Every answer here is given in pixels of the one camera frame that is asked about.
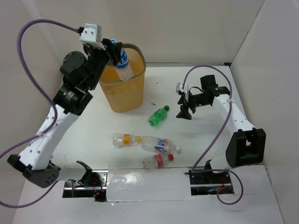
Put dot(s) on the white orange label bottle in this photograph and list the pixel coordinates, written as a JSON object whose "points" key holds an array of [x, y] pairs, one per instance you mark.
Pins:
{"points": [[159, 145]]}

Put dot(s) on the green plastic bottle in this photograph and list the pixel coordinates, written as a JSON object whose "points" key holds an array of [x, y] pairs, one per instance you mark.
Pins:
{"points": [[157, 117]]}

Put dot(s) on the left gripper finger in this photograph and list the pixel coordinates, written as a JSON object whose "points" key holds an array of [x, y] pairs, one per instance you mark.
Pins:
{"points": [[115, 48], [110, 57]]}

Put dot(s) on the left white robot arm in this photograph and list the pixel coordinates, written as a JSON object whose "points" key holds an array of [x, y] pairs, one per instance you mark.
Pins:
{"points": [[34, 162]]}

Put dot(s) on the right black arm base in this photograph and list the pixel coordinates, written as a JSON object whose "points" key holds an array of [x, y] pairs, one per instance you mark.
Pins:
{"points": [[209, 183]]}

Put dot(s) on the red label red cap bottle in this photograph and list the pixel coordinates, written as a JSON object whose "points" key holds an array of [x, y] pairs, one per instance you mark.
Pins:
{"points": [[157, 161]]}

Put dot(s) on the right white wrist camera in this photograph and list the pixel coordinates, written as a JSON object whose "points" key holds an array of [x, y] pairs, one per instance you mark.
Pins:
{"points": [[180, 89]]}

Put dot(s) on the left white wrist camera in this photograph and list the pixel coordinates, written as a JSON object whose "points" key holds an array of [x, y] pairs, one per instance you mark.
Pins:
{"points": [[92, 35]]}

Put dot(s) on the blue label plastic bottle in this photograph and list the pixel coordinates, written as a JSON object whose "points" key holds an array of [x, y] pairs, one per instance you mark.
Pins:
{"points": [[123, 68]]}

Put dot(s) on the orange mesh waste bin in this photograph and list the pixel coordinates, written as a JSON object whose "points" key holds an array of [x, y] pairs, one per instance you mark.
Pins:
{"points": [[127, 95]]}

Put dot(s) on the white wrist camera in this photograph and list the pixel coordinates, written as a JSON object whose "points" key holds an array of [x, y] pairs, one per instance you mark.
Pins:
{"points": [[92, 35], [180, 89]]}

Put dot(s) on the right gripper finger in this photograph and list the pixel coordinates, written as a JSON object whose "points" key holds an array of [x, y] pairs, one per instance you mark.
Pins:
{"points": [[182, 100], [184, 113]]}

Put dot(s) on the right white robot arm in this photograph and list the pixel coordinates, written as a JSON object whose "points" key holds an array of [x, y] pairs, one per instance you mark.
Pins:
{"points": [[247, 143]]}

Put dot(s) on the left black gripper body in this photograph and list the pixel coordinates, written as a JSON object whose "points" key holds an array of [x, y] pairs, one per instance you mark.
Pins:
{"points": [[108, 50]]}

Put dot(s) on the white taped cover plate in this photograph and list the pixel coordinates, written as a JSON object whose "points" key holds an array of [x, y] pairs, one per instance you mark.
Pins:
{"points": [[140, 185]]}

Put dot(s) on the orange label yellow cap bottle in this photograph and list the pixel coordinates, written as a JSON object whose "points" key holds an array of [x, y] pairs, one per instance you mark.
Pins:
{"points": [[126, 140]]}

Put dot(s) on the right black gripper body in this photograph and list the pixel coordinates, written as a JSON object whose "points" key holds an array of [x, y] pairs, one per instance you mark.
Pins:
{"points": [[196, 101]]}

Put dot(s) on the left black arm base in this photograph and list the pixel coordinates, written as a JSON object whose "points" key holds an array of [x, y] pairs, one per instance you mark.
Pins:
{"points": [[94, 189]]}

